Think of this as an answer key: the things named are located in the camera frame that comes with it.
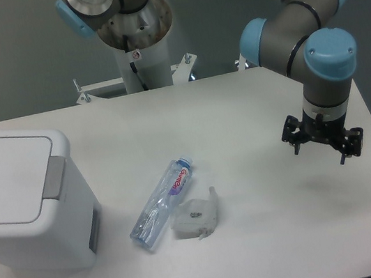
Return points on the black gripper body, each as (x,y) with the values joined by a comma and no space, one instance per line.
(322,131)

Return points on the white left base bracket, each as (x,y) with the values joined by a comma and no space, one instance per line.
(100,90)

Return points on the white base bracket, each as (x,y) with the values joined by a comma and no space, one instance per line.
(100,90)
(241,63)
(183,71)

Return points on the white right base bracket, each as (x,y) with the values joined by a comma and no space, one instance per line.
(241,63)

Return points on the white push-top trash can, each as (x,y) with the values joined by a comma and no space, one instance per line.
(48,213)

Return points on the translucent plastic pump part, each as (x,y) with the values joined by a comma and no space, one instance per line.
(196,218)

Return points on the white middle base bracket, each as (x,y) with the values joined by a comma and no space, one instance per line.
(183,71)

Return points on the clear plastic water bottle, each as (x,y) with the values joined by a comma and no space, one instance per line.
(169,192)

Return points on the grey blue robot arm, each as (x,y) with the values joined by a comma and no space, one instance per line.
(296,44)

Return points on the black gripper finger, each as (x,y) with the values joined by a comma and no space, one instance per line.
(349,143)
(294,134)

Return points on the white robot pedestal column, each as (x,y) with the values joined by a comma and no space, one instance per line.
(139,44)

